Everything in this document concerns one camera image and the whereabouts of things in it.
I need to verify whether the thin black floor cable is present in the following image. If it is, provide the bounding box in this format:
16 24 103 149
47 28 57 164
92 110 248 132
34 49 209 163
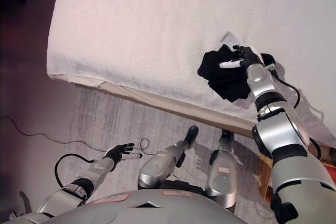
0 115 156 157

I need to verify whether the orange garment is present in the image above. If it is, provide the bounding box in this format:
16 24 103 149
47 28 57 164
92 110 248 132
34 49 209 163
324 163 336 183

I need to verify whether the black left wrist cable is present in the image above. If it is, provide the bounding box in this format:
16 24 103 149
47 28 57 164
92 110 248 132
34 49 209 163
54 153 96 190

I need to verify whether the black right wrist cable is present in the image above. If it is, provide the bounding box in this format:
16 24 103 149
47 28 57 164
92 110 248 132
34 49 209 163
269 68 323 161

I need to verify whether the silver robot leg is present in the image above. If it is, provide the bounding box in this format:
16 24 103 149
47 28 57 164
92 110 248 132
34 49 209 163
137 125 200 191
205 129 239 209

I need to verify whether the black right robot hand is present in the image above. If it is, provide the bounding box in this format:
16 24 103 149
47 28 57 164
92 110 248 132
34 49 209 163
219 45 264 71

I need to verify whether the silver left robot leg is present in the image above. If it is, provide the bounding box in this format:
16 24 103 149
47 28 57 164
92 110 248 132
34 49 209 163
137 125 200 191

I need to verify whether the white terry blanket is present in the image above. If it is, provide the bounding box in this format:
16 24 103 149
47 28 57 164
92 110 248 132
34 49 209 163
46 0 336 142

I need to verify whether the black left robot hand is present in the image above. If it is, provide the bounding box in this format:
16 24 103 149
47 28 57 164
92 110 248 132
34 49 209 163
104 142 143 169

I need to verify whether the woven wicker laundry basket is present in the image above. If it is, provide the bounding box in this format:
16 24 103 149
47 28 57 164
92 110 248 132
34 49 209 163
257 145 336 202

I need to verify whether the black garment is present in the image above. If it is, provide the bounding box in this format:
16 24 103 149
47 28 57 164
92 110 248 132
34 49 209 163
197 44 276 103

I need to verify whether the silver right robot leg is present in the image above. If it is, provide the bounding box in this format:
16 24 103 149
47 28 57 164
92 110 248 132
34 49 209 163
205 129 239 209

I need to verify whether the robot legs and torso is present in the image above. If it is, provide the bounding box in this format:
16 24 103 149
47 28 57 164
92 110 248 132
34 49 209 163
64 84 280 224

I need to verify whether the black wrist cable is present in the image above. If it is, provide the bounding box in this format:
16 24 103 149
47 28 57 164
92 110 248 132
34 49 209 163
269 68 323 161
54 153 96 190

